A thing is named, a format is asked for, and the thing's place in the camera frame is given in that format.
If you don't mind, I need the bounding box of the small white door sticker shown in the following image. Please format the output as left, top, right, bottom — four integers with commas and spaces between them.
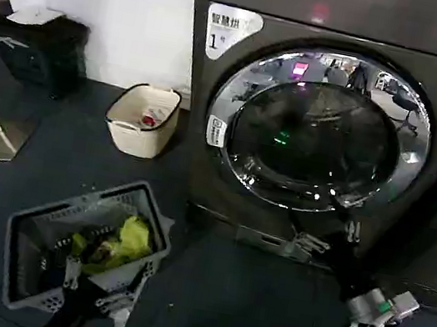
203, 113, 230, 148

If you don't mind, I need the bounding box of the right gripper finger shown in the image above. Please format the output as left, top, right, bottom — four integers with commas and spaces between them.
325, 192, 368, 247
280, 216, 335, 265

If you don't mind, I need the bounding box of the grey plastic laundry basket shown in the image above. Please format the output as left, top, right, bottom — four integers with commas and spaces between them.
0, 158, 182, 327

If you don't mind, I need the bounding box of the white number label sticker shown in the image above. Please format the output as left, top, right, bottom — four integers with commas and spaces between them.
200, 0, 267, 68

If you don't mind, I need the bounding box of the cream plastic basket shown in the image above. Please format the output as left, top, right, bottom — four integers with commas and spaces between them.
99, 76, 185, 163

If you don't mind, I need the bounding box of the round chrome glass dryer door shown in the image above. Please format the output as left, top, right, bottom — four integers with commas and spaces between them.
191, 30, 437, 233

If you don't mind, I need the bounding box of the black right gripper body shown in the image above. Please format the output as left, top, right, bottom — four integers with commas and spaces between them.
316, 228, 377, 305

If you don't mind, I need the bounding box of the black bin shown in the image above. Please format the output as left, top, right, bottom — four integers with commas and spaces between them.
0, 0, 97, 103

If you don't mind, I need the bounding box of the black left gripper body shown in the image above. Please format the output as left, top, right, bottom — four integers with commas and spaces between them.
39, 274, 110, 327

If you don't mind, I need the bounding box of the yellow-green garment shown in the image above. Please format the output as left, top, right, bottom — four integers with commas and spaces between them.
66, 205, 159, 285

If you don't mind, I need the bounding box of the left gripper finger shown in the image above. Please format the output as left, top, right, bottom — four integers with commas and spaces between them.
93, 253, 153, 323
50, 237, 88, 291

